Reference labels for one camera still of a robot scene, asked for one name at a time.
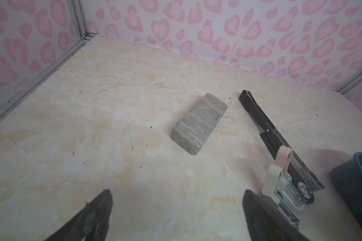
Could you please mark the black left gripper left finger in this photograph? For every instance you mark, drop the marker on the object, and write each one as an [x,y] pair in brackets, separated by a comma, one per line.
[90,224]

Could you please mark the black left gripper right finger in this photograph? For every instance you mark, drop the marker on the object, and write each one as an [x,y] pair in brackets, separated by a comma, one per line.
[265,224]

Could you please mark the pink mini stapler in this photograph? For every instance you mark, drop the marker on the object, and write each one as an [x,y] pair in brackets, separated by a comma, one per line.
[285,188]

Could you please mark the white mini stapler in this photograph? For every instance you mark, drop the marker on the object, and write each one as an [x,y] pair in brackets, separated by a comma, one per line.
[274,199]

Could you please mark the black long stapler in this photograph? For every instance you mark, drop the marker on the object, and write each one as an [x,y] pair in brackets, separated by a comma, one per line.
[304,181]

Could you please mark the teal plastic tray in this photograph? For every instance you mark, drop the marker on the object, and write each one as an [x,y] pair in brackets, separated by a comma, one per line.
[347,179]

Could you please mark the grey stone block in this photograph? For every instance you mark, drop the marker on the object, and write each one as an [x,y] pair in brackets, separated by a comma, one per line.
[194,128]

